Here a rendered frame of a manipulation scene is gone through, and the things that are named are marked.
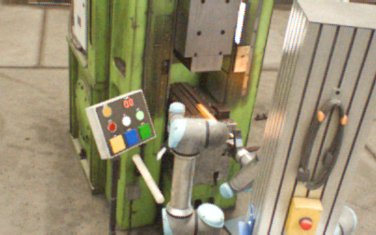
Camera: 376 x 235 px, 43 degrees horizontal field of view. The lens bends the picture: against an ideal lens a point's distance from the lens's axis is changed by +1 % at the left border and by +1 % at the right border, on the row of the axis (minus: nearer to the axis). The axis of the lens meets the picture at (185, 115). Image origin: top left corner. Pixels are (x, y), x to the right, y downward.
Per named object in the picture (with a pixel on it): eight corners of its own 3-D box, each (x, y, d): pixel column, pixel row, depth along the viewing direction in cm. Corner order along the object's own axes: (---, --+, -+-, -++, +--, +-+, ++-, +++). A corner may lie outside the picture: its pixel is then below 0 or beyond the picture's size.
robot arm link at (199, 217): (223, 243, 206) (228, 220, 199) (192, 243, 204) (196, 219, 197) (218, 225, 216) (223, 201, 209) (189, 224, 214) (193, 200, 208)
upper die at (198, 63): (220, 69, 282) (223, 55, 278) (190, 72, 275) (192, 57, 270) (191, 44, 315) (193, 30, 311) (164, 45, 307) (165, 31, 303)
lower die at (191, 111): (213, 121, 300) (215, 109, 295) (184, 125, 292) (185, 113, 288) (186, 91, 332) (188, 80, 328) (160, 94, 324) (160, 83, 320)
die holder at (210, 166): (227, 179, 322) (237, 123, 301) (175, 189, 307) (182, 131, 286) (193, 137, 366) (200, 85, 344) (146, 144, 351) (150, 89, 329)
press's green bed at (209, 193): (216, 231, 345) (226, 179, 322) (169, 242, 330) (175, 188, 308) (187, 186, 388) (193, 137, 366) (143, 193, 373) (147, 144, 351)
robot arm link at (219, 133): (238, 122, 185) (215, 115, 233) (210, 121, 184) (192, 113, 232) (236, 152, 186) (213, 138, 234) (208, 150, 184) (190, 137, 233)
